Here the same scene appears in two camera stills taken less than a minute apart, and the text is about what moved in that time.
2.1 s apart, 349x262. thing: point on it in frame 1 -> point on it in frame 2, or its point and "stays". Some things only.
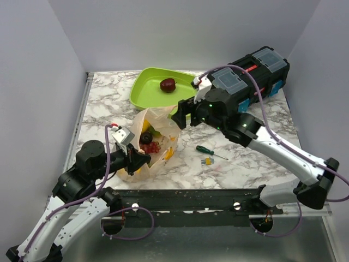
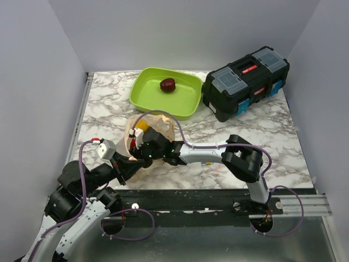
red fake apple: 167,85 stays
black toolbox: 269,69 stays
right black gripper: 185,107 -> 137,153
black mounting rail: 192,208 stays
